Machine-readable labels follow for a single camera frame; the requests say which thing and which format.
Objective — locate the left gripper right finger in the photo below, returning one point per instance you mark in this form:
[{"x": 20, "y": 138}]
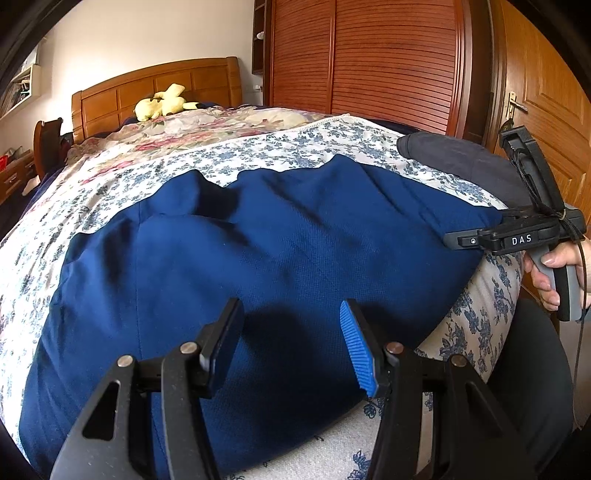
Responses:
[{"x": 440, "y": 421}]

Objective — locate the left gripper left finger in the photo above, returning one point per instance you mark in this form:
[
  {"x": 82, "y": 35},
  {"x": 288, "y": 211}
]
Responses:
[{"x": 112, "y": 437}]

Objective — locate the navy blue blazer jacket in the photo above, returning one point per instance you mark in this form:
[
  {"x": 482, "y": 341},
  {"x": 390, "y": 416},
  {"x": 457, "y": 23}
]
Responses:
[{"x": 291, "y": 246}]

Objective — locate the person's right hand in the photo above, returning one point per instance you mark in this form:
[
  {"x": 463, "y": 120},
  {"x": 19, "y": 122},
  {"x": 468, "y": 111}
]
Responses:
[{"x": 566, "y": 253}]

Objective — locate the dark grey pillow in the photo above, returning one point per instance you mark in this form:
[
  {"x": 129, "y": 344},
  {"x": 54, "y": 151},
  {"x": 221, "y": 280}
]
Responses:
[{"x": 470, "y": 162}]

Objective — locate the wooden door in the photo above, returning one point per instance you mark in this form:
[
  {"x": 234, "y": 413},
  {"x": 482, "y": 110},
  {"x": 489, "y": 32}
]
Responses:
[{"x": 559, "y": 110}]

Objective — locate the wooden louvered wardrobe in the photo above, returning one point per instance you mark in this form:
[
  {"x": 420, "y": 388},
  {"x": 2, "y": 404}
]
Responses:
[{"x": 424, "y": 64}]

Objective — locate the blue floral white bedsheet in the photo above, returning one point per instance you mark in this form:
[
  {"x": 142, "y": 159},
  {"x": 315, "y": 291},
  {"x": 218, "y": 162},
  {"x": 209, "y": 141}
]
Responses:
[{"x": 33, "y": 253}]

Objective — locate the wooden desk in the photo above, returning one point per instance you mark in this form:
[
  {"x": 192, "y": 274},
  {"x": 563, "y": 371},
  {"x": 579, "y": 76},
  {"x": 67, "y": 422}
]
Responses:
[{"x": 16, "y": 175}]

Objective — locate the pink floral quilt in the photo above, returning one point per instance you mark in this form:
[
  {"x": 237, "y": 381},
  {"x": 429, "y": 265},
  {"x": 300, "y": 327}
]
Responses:
[{"x": 152, "y": 139}]

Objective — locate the wooden chair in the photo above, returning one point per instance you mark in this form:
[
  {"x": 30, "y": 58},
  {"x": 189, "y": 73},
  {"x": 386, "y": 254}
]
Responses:
[{"x": 48, "y": 153}]

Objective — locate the yellow plush toy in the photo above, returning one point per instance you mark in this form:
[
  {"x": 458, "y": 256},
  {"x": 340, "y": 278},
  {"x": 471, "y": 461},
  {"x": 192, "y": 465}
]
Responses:
[{"x": 168, "y": 102}]

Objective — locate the wooden bed headboard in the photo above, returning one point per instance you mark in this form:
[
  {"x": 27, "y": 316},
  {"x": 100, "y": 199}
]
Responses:
[{"x": 105, "y": 106}]

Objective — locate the brass door handle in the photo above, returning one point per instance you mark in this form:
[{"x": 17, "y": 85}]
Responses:
[{"x": 513, "y": 105}]

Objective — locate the white wall shelf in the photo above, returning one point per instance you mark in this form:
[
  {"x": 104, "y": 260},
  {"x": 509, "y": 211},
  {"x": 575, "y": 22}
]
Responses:
[{"x": 26, "y": 85}]

